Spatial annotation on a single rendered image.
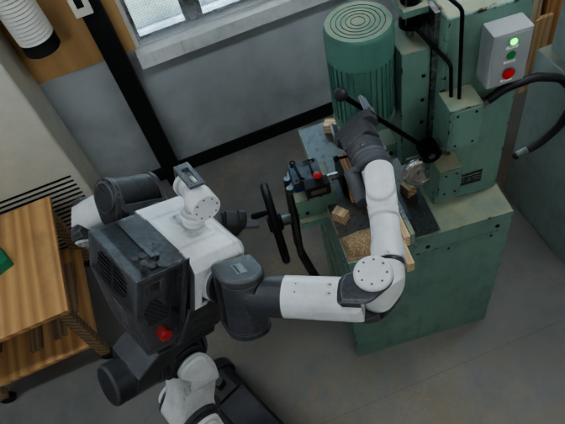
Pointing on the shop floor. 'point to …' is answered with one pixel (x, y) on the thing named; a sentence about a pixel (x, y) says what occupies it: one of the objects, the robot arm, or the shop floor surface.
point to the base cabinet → (432, 290)
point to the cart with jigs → (42, 295)
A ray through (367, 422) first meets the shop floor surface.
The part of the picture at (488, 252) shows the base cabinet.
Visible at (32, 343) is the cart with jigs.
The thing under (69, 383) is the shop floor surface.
